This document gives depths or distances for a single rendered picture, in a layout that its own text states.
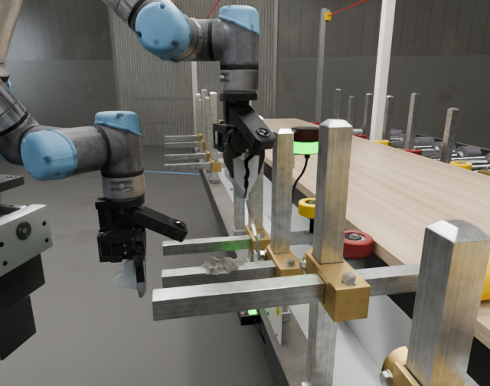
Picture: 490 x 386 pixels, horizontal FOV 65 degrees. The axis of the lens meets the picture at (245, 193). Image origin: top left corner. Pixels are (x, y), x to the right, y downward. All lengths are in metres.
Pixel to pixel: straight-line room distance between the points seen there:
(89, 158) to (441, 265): 0.51
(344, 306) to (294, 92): 6.55
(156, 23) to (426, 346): 0.53
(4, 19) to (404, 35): 6.53
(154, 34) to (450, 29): 6.74
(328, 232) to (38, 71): 8.72
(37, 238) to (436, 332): 0.71
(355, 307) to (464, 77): 6.78
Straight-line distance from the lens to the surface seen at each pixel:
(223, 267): 0.79
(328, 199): 0.56
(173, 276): 0.79
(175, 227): 0.75
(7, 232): 0.80
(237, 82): 0.75
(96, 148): 0.66
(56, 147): 0.63
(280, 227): 0.83
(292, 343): 0.87
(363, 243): 0.84
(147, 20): 0.63
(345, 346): 1.02
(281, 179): 0.79
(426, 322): 0.38
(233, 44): 0.75
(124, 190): 0.71
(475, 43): 7.30
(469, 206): 1.22
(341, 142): 0.54
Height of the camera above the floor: 1.23
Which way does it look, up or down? 16 degrees down
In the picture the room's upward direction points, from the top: straight up
